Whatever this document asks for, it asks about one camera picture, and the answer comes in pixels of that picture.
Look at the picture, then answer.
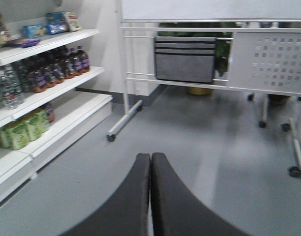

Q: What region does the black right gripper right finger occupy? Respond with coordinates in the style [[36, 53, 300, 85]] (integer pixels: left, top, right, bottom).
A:
[[151, 152, 247, 236]]

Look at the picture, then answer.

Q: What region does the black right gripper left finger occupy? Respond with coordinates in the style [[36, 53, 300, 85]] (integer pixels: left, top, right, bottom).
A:
[[62, 153, 150, 236]]

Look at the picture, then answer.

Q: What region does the green drink carton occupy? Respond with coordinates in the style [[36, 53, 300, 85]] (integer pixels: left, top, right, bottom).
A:
[[21, 108, 50, 141]]

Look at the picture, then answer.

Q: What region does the grey fabric pocket organiser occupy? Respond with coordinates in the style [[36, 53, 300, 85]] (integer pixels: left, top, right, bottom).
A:
[[154, 36, 217, 84]]

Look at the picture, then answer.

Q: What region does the brown purple label bottle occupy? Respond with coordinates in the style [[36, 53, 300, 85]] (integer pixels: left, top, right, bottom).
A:
[[77, 46, 90, 73]]

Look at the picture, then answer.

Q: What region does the clear water bottle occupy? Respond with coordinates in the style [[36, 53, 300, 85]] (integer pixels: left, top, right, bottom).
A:
[[0, 64, 25, 110]]

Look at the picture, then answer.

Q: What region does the white store shelving unit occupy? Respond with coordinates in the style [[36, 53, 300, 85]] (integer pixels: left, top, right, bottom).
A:
[[0, 9, 113, 205]]

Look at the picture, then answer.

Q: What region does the white perforated metal panel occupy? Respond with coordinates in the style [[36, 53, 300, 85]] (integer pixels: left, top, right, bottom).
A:
[[227, 32, 301, 95]]

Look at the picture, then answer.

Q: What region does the white rolling whiteboard stand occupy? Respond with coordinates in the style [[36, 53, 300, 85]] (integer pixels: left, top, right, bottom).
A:
[[106, 0, 301, 178]]

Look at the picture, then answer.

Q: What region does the blue snack packet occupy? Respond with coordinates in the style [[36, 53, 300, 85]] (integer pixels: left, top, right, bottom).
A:
[[23, 24, 46, 38]]

